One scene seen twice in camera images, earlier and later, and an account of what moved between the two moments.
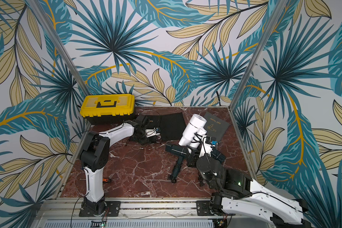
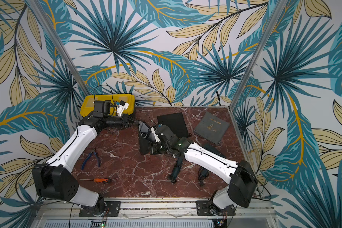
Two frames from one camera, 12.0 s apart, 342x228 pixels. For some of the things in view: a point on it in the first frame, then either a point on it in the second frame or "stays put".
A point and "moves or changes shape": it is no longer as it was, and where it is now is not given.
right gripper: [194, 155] -> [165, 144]
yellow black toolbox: [108, 109] stays put
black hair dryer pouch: [155, 121] moves or changes shape
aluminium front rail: [142, 208] stays put
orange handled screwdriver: [104, 179] stays put
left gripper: [147, 141] -> [125, 118]
